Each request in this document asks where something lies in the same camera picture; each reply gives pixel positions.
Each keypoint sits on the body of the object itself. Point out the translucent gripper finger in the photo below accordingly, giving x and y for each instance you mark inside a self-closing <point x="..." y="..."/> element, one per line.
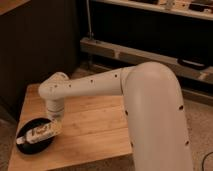
<point x="56" y="126"/>

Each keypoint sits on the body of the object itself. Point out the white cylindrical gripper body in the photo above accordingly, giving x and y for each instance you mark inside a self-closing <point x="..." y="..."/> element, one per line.
<point x="55" y="109"/>

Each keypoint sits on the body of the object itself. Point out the small white labelled bottle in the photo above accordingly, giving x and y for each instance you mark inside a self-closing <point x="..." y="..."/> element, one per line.
<point x="37" y="134"/>

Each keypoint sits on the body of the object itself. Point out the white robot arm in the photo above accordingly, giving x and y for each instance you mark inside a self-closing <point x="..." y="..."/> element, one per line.
<point x="154" y="109"/>

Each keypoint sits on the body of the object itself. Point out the wooden side table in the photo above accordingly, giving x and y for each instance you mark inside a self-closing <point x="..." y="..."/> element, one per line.
<point x="93" y="128"/>

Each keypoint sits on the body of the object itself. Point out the grey metal beam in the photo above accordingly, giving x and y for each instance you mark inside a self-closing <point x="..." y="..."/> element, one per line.
<point x="135" y="56"/>

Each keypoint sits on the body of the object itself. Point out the metal vertical pole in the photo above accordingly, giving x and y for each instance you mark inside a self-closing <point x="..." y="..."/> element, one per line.
<point x="90" y="32"/>

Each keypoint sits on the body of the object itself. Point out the cluttered background shelf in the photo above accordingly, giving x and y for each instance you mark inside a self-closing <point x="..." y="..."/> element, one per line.
<point x="167" y="7"/>

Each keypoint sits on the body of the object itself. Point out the black handle on beam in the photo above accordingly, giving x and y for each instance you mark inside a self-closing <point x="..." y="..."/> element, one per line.
<point x="193" y="65"/>

